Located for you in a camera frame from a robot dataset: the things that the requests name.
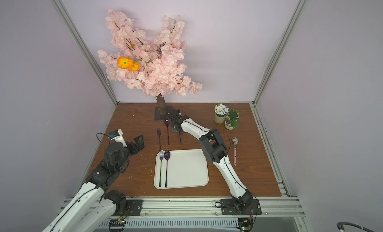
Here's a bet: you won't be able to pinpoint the white square tray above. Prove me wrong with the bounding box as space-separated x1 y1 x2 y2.
154 149 209 190

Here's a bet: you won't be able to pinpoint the aluminium front rail frame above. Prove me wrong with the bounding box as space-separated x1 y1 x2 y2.
49 195 310 232

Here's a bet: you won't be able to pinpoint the orange artificial flower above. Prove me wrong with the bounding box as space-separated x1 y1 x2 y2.
117 57 140 72

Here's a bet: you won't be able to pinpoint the purple fork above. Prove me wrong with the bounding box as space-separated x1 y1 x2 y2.
157 128 162 151

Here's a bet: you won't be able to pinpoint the silver pink spoon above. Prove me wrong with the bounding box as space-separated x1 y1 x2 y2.
232 137 238 166

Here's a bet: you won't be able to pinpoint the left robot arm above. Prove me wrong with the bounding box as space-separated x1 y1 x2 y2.
44 130 145 232

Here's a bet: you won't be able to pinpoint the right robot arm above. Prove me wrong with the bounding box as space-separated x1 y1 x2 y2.
168 109 253 214

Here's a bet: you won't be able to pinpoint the right corner aluminium post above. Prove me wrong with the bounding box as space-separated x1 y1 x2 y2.
252 0 307 107

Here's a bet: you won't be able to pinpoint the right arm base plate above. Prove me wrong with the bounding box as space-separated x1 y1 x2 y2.
214 198 262 216

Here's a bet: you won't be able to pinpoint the dark metal tree base plate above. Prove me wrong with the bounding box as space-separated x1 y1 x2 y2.
154 106 173 121

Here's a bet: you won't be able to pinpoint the left circuit board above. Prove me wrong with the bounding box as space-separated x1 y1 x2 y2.
108 219 127 232

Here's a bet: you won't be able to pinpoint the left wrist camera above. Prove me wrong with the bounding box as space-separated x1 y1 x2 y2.
108 129 127 148

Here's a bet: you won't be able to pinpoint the magenta purple spoon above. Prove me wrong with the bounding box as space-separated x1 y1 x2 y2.
164 119 171 145

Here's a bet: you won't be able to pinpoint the black curved cable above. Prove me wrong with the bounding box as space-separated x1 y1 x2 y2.
336 221 376 232

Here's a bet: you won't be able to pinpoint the corner aluminium post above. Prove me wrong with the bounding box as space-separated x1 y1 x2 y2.
51 0 119 106
252 0 307 107

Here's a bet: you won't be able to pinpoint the right circuit board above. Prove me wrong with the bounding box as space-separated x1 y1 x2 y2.
237 218 253 232

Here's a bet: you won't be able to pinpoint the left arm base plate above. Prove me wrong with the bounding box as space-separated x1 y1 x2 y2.
123 199 144 217

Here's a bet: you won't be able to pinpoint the pink cherry blossom tree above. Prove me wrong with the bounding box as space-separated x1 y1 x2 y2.
98 9 202 100

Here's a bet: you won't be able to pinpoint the rainbow iridescent fork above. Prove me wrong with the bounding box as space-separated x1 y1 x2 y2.
159 150 164 188

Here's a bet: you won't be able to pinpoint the circuit board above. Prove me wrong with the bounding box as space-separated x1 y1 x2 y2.
108 219 127 232
237 218 253 232

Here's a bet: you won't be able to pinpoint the left corner aluminium post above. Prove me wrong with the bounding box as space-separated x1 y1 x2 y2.
51 0 119 106

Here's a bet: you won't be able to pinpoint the white flowers in beige pot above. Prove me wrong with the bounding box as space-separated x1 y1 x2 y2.
214 103 229 124

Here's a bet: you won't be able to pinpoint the green plant in white pot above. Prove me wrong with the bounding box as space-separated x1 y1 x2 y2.
225 108 240 130

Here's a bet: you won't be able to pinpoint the dark purple spoon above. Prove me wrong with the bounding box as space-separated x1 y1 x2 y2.
164 151 171 188

